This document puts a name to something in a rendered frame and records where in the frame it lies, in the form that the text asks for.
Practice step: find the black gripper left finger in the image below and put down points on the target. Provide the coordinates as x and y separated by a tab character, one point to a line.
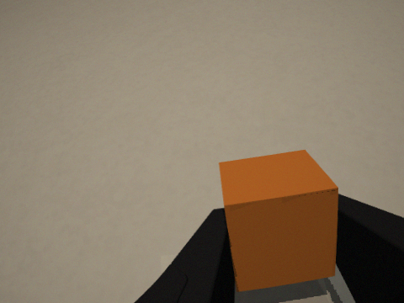
202	272

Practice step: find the brown block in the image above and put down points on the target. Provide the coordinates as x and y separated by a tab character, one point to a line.
282	217

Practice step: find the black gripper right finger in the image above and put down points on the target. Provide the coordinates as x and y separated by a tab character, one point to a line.
370	252

